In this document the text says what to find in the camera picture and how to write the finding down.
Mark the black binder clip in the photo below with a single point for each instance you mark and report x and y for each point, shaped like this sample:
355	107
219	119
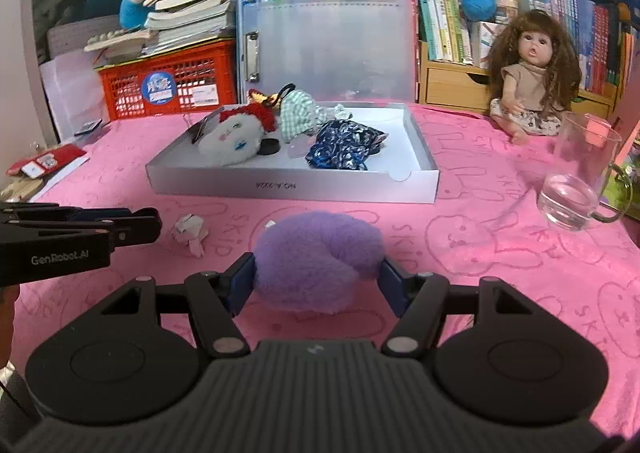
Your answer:
201	129

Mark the translucent clipboard folder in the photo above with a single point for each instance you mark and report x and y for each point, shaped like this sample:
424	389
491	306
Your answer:
330	48

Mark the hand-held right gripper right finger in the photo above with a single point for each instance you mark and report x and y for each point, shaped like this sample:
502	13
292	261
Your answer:
392	288

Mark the row of green-spined books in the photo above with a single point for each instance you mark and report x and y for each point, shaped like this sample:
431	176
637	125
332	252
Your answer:
440	8

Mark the white plastic sheet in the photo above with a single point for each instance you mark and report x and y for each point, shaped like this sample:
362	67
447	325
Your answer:
70	93

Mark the purple fluffy plush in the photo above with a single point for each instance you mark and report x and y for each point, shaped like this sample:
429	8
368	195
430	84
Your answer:
315	263

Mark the small black round case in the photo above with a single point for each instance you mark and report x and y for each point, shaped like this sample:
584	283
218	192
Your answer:
270	147

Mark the small pink white trinket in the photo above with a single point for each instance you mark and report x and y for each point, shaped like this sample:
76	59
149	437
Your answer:
189	230

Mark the row of red-blue books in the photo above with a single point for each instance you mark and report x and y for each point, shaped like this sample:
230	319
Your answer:
565	23

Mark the pink printed blanket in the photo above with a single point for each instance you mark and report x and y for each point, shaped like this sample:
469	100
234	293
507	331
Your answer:
500	258

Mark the red plastic crate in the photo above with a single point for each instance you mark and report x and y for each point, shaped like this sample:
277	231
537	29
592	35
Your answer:
200	73

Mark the green checked cloth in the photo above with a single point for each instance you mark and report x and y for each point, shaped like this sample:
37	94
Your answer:
295	115

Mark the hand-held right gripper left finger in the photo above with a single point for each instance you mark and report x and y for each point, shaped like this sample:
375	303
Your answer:
245	283

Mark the light wooden board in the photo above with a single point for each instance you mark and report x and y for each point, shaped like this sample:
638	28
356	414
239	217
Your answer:
20	190

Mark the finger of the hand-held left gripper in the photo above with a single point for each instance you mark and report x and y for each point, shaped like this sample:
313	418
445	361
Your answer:
137	228
75	215

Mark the white plush red knit hair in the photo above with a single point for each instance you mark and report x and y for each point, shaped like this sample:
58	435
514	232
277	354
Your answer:
230	138

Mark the red packet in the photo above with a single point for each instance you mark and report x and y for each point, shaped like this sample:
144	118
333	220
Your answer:
60	153

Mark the small black calculator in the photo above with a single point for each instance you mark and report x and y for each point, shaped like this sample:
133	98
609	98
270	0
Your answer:
87	127

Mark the sheer pink hair bow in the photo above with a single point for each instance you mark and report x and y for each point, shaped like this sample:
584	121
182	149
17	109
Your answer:
299	148

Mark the wooden drawer organizer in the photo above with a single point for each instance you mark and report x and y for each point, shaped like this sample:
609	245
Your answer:
450	83

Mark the blue patterned cloth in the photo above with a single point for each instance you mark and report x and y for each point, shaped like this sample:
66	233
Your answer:
340	143

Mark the brown-haired baby doll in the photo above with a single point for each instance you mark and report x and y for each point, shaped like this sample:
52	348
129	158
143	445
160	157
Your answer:
525	83

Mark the stack of books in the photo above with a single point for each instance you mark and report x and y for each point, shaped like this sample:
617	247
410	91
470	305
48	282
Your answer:
190	18

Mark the shallow white cardboard box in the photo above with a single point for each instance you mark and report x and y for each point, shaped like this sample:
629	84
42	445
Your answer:
280	185

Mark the person's left hand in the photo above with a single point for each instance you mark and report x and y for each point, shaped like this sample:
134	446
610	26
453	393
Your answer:
7	323

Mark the clear glass mug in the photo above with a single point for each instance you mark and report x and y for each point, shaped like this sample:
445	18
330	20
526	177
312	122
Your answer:
565	203

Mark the grey perforated bin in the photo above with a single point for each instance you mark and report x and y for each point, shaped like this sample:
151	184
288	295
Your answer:
70	35

